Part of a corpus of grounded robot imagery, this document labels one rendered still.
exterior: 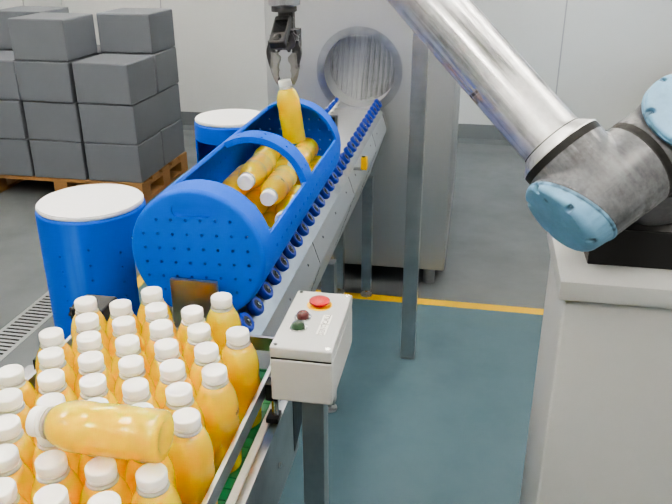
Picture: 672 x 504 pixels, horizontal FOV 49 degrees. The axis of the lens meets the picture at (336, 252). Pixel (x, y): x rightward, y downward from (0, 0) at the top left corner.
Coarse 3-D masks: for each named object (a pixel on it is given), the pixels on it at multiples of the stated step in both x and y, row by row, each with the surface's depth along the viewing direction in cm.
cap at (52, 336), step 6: (42, 330) 123; (48, 330) 123; (54, 330) 123; (60, 330) 123; (42, 336) 122; (48, 336) 121; (54, 336) 122; (60, 336) 122; (42, 342) 122; (48, 342) 121; (54, 342) 122; (60, 342) 123
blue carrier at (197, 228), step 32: (256, 128) 226; (320, 128) 223; (224, 160) 202; (288, 160) 180; (320, 160) 198; (192, 192) 143; (224, 192) 145; (160, 224) 147; (192, 224) 146; (224, 224) 144; (256, 224) 145; (288, 224) 164; (160, 256) 150; (192, 256) 149; (224, 256) 147; (256, 256) 146; (224, 288) 150; (256, 288) 149
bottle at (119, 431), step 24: (48, 408) 94; (72, 408) 92; (96, 408) 92; (120, 408) 92; (144, 408) 92; (48, 432) 92; (72, 432) 91; (96, 432) 90; (120, 432) 90; (144, 432) 89; (168, 432) 94; (120, 456) 91; (144, 456) 90
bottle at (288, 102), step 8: (280, 88) 209; (288, 88) 208; (280, 96) 209; (288, 96) 208; (296, 96) 209; (280, 104) 209; (288, 104) 208; (296, 104) 209; (280, 112) 211; (288, 112) 209; (296, 112) 210; (280, 120) 212; (288, 120) 210; (296, 120) 211; (288, 128) 211; (296, 128) 211; (288, 136) 212; (296, 136) 212; (304, 136) 214
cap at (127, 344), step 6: (120, 336) 121; (126, 336) 122; (132, 336) 122; (120, 342) 120; (126, 342) 120; (132, 342) 120; (138, 342) 120; (120, 348) 119; (126, 348) 119; (132, 348) 119; (138, 348) 121; (126, 354) 120
